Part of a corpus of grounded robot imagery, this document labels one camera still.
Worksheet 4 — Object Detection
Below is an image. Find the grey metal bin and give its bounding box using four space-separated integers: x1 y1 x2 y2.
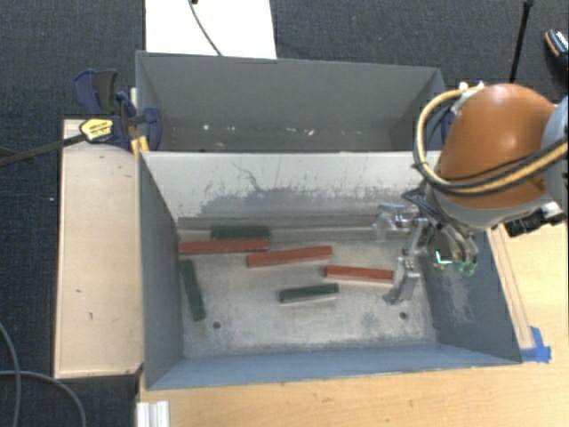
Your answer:
134 50 524 391

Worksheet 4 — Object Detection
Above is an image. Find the red-brown flat block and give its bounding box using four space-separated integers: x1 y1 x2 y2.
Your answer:
245 246 334 270
323 264 396 288
178 238 270 256

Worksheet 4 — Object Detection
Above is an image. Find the pale wood flat board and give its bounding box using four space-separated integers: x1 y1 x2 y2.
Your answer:
52 117 146 380

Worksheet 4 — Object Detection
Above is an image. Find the black cylinder on white bracket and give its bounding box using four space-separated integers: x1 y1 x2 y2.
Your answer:
503 201 565 239

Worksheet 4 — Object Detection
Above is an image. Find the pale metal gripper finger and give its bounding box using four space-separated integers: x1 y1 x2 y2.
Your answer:
382 255 422 306
372 202 421 240

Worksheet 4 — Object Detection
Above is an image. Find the dark green flat block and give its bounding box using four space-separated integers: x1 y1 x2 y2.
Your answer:
178 258 208 323
278 283 341 306
210 224 271 241

